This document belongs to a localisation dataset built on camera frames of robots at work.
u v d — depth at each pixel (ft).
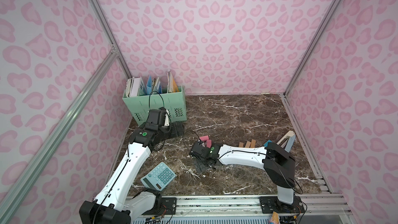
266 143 3.06
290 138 3.04
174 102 2.96
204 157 2.10
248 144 3.05
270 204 2.41
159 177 2.63
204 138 3.17
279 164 1.51
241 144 3.05
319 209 2.36
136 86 2.98
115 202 1.25
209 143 3.12
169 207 2.41
